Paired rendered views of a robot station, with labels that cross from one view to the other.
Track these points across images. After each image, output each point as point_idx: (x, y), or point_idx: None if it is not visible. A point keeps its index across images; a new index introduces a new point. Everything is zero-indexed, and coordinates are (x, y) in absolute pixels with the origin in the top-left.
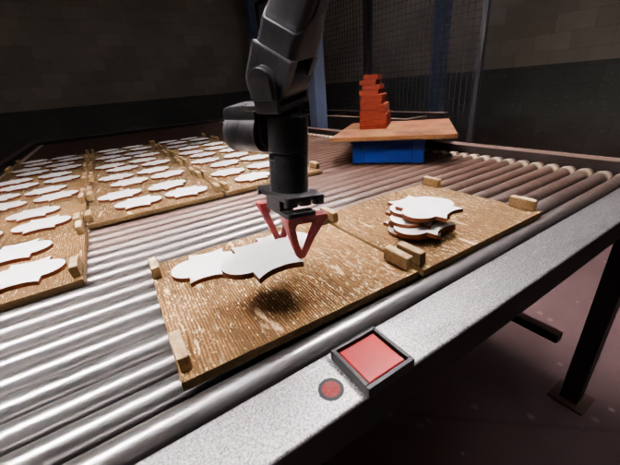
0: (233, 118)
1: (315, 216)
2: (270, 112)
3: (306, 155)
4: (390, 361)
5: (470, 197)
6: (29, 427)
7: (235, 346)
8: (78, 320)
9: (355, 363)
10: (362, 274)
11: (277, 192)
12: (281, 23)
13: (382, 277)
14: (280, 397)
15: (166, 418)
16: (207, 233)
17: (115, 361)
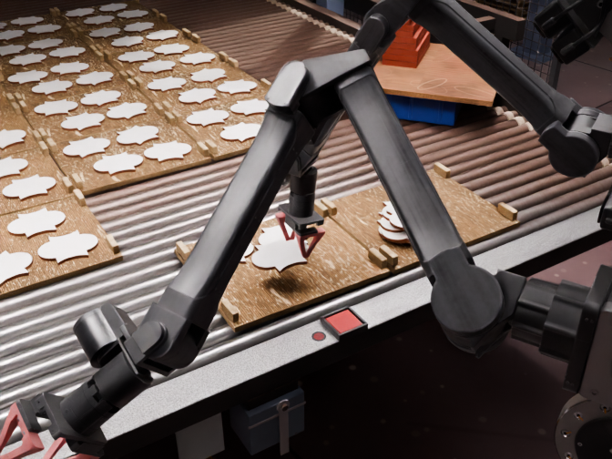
0: None
1: (317, 233)
2: (295, 175)
3: (314, 193)
4: (354, 324)
5: (470, 197)
6: None
7: (261, 311)
8: (137, 288)
9: (334, 324)
10: (348, 270)
11: (293, 215)
12: None
13: (362, 272)
14: (290, 338)
15: (229, 343)
16: (209, 215)
17: None
